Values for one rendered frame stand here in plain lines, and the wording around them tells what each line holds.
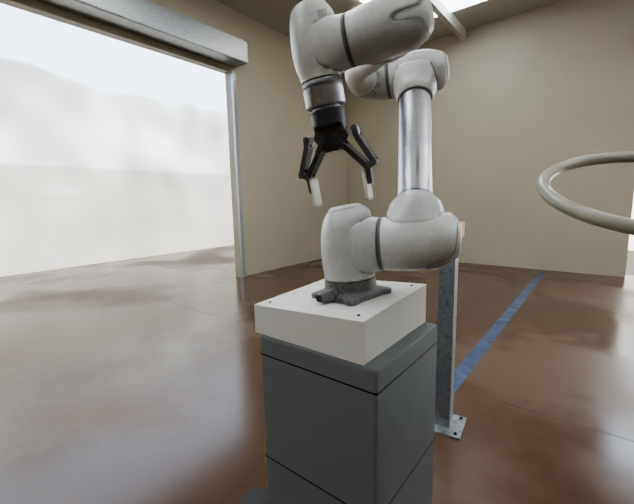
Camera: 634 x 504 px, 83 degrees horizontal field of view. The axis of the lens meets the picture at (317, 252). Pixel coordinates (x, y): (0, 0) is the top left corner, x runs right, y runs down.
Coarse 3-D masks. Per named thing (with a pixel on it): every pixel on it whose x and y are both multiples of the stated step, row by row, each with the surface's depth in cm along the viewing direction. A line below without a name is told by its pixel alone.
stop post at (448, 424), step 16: (464, 224) 178; (448, 272) 176; (448, 288) 177; (448, 304) 178; (448, 320) 179; (448, 336) 180; (448, 352) 182; (448, 368) 183; (448, 384) 184; (448, 400) 185; (448, 416) 186; (448, 432) 183
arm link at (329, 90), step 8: (312, 80) 75; (320, 80) 75; (328, 80) 75; (336, 80) 76; (304, 88) 77; (312, 88) 76; (320, 88) 75; (328, 88) 75; (336, 88) 76; (304, 96) 79; (312, 96) 76; (320, 96) 76; (328, 96) 76; (336, 96) 76; (344, 96) 79; (312, 104) 77; (320, 104) 76; (328, 104) 77; (336, 104) 78
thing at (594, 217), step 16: (576, 160) 99; (592, 160) 99; (608, 160) 99; (624, 160) 98; (544, 176) 92; (544, 192) 85; (560, 208) 79; (576, 208) 76; (592, 224) 74; (608, 224) 71; (624, 224) 69
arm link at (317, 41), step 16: (304, 0) 72; (320, 0) 73; (304, 16) 72; (320, 16) 72; (336, 16) 72; (304, 32) 73; (320, 32) 72; (336, 32) 71; (304, 48) 73; (320, 48) 72; (336, 48) 72; (304, 64) 75; (320, 64) 74; (336, 64) 74; (352, 64) 75; (304, 80) 77
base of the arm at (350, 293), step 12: (324, 288) 110; (336, 288) 103; (348, 288) 102; (360, 288) 102; (372, 288) 104; (384, 288) 107; (324, 300) 101; (336, 300) 103; (348, 300) 99; (360, 300) 100
